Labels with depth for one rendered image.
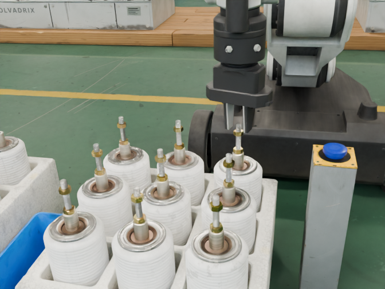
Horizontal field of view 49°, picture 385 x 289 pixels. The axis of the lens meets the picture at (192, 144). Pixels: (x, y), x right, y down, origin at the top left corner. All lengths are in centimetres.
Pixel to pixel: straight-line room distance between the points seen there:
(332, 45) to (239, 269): 63
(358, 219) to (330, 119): 27
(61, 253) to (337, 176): 46
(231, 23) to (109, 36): 216
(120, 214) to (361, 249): 57
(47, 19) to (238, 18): 245
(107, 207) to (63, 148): 78
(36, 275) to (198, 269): 28
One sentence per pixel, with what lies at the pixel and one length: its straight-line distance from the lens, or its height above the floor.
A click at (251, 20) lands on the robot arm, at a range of 70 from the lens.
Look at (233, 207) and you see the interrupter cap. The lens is 72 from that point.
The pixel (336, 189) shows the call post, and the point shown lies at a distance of 77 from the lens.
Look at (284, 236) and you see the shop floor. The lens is 107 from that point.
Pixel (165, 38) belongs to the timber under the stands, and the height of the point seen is 5.
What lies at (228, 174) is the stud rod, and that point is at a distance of 71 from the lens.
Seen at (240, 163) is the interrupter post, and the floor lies 26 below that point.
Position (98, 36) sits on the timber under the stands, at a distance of 283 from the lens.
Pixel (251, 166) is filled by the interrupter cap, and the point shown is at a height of 25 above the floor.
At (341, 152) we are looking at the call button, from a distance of 75.
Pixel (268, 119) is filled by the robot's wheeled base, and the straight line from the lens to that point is 119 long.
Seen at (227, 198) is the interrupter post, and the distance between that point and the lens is 73.
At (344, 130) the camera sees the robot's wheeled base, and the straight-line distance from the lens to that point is 116.
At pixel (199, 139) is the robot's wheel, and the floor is 16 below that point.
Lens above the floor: 68
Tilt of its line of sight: 28 degrees down
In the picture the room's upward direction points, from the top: 2 degrees counter-clockwise
